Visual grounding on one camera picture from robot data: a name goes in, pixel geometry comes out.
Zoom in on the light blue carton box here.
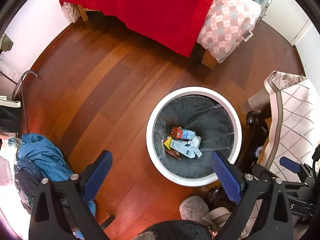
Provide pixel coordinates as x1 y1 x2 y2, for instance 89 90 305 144
170 139 202 159

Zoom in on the yellow cigarette box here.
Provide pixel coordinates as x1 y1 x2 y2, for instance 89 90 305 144
163 136 172 150

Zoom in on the blue white milk carton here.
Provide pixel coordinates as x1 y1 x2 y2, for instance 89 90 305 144
170 127 196 140

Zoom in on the white round trash bin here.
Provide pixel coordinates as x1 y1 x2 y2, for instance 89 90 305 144
146 87 242 187

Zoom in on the blue jacket pile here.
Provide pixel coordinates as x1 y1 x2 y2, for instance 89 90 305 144
13 133 97 218

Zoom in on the grey fuzzy slipper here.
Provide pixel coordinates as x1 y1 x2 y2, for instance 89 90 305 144
179 196 209 223

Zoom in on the white checked tablecloth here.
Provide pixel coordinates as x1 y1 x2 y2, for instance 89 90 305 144
248 71 319 182

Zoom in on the black fuzzy slipper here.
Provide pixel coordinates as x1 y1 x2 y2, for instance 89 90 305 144
133 220 212 240

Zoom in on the white door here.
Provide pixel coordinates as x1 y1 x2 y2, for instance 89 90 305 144
262 0 311 46

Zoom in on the pink checked mattress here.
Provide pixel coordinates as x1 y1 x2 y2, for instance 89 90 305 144
197 0 261 63

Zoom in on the red bed sheet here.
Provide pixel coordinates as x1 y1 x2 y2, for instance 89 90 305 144
59 0 213 57

